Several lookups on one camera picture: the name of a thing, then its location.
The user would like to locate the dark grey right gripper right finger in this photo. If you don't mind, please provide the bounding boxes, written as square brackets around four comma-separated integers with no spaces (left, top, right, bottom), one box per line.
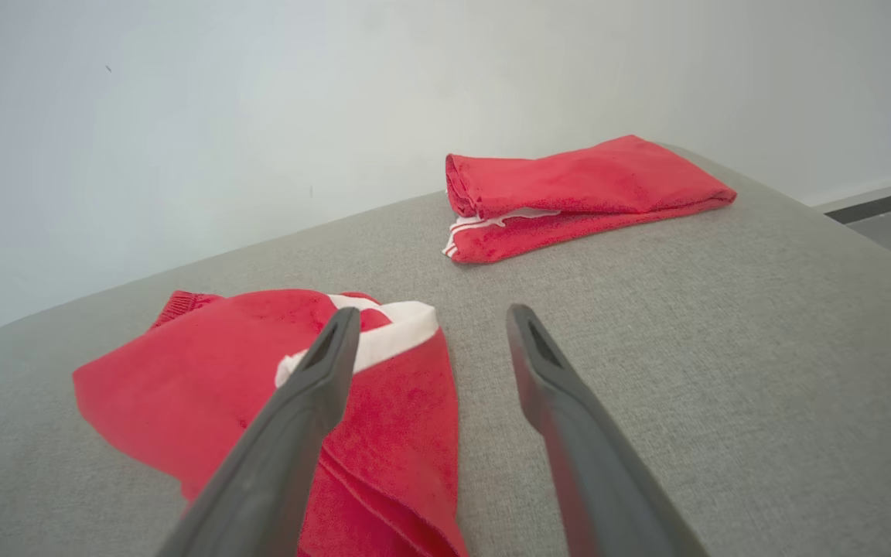
[506,304,708,557]

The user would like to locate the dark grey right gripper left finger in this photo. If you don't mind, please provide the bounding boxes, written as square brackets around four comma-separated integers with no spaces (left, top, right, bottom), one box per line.
[158,307,362,557]

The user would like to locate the red shorts with white stripe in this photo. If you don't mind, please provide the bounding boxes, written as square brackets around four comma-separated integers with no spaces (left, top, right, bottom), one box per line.
[73,289,469,557]

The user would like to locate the red jersey with white trim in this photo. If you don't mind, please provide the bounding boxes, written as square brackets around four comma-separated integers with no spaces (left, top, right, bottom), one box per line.
[442,135,739,265]

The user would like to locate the grey fabric sofa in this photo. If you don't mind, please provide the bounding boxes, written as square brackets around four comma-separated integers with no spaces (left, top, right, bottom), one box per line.
[0,143,891,557]

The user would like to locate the white and dark baseboard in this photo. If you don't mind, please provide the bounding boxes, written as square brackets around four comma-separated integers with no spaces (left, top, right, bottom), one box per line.
[807,173,891,226]

